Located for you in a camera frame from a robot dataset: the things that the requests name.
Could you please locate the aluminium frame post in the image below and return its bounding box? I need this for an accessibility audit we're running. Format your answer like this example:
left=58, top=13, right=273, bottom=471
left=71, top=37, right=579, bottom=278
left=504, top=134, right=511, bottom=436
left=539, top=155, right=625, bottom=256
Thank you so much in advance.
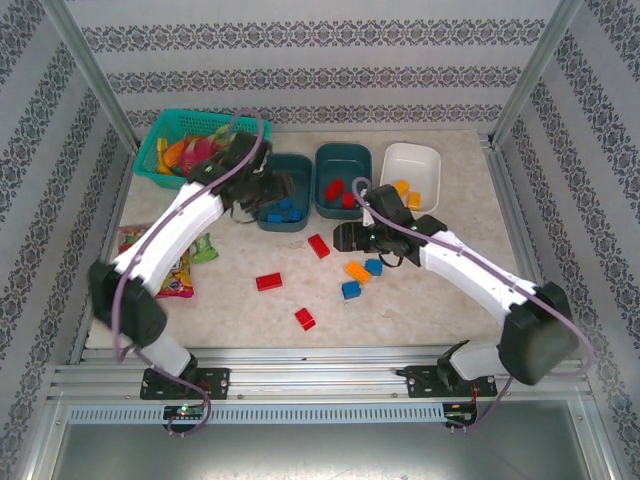
left=39, top=0, right=141, bottom=151
left=485, top=0, right=587, bottom=149

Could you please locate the aluminium side rail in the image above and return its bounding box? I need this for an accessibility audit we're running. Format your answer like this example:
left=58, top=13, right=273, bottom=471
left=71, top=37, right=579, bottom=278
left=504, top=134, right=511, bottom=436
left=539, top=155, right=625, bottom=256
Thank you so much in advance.
left=67, top=142, right=144, bottom=366
left=479, top=130, right=599, bottom=401

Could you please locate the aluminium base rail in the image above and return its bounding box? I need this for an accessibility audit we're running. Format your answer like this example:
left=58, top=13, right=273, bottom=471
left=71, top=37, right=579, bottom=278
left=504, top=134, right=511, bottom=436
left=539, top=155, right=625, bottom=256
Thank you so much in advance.
left=49, top=343, right=599, bottom=404

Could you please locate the small green candy packet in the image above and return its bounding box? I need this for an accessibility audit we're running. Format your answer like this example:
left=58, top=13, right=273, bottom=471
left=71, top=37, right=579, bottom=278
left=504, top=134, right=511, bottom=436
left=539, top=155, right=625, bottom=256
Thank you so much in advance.
left=190, top=232, right=220, bottom=265

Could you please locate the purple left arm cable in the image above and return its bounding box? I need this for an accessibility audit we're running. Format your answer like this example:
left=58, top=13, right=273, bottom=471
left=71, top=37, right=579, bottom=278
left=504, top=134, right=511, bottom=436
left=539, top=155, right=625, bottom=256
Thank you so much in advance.
left=112, top=107, right=266, bottom=439

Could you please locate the slotted grey cable duct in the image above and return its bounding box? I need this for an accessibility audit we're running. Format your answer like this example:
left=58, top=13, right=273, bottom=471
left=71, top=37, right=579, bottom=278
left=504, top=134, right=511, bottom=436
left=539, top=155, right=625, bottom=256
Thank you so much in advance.
left=67, top=402, right=479, bottom=426

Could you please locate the small yellow toy fruit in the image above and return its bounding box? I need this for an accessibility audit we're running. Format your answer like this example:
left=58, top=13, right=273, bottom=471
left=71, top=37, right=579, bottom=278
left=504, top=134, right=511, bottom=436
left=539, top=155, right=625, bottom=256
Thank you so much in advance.
left=155, top=137, right=174, bottom=174

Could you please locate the white plastic container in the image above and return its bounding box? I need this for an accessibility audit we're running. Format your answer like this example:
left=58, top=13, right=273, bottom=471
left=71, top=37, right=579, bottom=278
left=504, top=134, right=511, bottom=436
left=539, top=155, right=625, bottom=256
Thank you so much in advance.
left=378, top=142, right=443, bottom=217

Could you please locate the teal plastic mesh basket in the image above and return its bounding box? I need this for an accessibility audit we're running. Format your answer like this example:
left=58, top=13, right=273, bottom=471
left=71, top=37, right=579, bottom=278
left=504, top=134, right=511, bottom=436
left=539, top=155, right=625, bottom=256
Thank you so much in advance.
left=132, top=108, right=274, bottom=191

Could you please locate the pink toy dragon fruit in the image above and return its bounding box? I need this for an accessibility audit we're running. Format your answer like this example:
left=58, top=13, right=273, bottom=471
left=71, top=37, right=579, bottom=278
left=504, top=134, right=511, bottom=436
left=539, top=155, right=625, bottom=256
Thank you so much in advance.
left=177, top=130, right=229, bottom=176

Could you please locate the dark teal plastic container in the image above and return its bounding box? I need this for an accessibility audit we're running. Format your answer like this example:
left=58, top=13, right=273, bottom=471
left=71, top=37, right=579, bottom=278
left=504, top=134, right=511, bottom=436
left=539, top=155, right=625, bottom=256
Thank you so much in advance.
left=313, top=142, right=374, bottom=220
left=254, top=153, right=314, bottom=232

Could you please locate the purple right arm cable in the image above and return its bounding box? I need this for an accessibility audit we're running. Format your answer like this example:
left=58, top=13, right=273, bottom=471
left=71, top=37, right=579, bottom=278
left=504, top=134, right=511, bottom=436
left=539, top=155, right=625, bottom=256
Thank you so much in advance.
left=351, top=177, right=597, bottom=431

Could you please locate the orange long lego brick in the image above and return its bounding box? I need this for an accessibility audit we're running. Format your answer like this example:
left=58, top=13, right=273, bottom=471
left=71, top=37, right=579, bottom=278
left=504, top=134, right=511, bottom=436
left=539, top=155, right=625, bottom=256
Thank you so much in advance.
left=344, top=260, right=372, bottom=285

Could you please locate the orange toy fruit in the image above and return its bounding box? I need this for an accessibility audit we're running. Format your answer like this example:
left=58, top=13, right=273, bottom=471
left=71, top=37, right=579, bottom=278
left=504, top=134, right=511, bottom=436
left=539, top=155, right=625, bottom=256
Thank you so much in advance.
left=162, top=139, right=189, bottom=169

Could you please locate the colourful candy bag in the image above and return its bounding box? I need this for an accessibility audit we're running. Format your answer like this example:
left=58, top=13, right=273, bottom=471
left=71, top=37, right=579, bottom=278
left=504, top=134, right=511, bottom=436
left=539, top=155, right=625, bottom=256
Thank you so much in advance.
left=117, top=223, right=196, bottom=300

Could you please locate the brushed metal panel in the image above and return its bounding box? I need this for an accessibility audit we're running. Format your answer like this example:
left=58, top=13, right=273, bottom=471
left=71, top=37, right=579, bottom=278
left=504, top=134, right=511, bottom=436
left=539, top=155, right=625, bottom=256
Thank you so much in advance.
left=47, top=424, right=614, bottom=480

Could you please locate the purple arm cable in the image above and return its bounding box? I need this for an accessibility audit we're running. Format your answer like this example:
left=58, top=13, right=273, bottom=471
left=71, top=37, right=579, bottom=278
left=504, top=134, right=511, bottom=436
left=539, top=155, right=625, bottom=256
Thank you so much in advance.
left=112, top=107, right=266, bottom=439
left=351, top=177, right=597, bottom=431

